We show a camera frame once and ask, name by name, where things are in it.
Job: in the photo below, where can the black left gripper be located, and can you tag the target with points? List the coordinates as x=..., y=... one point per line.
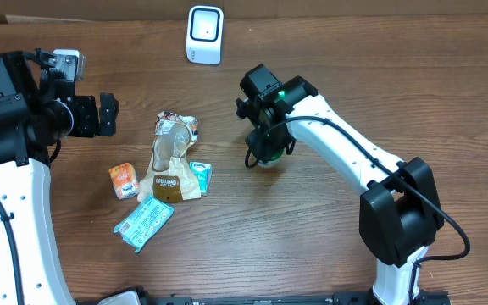
x=85, y=115

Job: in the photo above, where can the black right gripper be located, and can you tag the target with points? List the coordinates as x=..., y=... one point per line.
x=268, y=149

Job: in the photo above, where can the green lid jar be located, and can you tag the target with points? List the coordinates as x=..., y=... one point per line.
x=271, y=163

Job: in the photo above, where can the teal Kleenex tissue pack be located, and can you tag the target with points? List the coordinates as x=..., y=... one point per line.
x=203, y=172

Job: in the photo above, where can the orange Kleenex tissue pack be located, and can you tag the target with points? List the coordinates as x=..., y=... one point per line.
x=124, y=181

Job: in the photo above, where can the beige Pantree bread bag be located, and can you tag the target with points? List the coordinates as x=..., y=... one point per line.
x=169, y=177

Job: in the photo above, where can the teal wet wipes pack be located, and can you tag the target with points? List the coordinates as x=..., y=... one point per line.
x=144, y=222

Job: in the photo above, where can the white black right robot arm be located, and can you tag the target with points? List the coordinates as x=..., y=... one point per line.
x=399, y=207

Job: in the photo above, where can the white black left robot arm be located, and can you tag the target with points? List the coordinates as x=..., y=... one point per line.
x=38, y=109

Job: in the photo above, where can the white barcode scanner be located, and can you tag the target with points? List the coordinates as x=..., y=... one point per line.
x=204, y=35

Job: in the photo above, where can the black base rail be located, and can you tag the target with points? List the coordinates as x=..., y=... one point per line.
x=138, y=295

